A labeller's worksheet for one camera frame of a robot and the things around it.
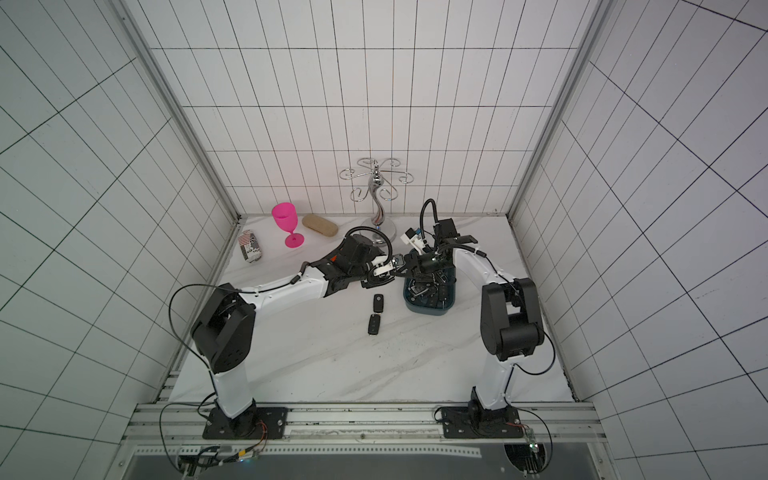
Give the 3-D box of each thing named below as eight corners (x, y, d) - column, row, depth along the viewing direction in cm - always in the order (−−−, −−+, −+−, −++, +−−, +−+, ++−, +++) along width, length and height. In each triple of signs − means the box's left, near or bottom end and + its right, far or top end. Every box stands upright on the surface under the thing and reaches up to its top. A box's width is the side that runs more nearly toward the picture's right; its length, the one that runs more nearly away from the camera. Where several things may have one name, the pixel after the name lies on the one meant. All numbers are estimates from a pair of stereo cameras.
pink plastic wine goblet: (282, 248, 112) (268, 218, 99) (286, 232, 117) (274, 202, 105) (302, 248, 112) (291, 218, 99) (306, 232, 117) (296, 202, 105)
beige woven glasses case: (301, 224, 119) (299, 221, 117) (310, 215, 122) (309, 211, 121) (332, 239, 114) (331, 235, 113) (340, 229, 118) (340, 225, 116)
